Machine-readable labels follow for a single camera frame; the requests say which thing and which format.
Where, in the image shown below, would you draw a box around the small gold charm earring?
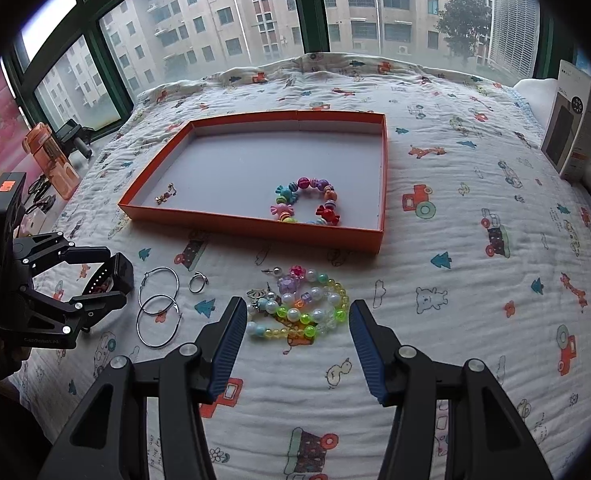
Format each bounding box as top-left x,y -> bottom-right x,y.
154,183 -> 177,205

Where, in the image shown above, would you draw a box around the black device on sill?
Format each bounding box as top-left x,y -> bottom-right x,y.
54,119 -> 95,159

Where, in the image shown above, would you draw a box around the colourful candy bead bracelet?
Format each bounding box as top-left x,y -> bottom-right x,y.
268,175 -> 342,227

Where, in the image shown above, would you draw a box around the orange shallow tray box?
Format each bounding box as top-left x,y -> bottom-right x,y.
119,110 -> 388,254

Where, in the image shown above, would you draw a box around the pastel pearl bead bracelet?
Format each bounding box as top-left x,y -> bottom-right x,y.
244,263 -> 351,344

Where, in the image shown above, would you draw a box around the cartoon print bed quilt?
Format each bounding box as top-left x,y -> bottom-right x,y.
11,54 -> 591,478

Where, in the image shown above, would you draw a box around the green window frame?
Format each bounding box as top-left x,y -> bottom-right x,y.
2,0 -> 577,132

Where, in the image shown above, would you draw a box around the black smart band watch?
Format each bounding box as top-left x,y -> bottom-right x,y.
83,252 -> 134,295

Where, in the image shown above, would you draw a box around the small silver stud earring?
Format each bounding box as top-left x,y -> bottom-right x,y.
262,266 -> 284,278

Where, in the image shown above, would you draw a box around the large silver hoop earring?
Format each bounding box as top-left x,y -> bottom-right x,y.
135,294 -> 183,350

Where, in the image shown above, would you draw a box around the white grey product box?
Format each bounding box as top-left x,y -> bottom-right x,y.
542,61 -> 591,182

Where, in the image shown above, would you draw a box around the orange water bottle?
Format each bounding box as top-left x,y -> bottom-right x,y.
22,122 -> 80,200

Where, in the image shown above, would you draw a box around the black cables on sill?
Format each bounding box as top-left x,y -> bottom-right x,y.
23,174 -> 58,216

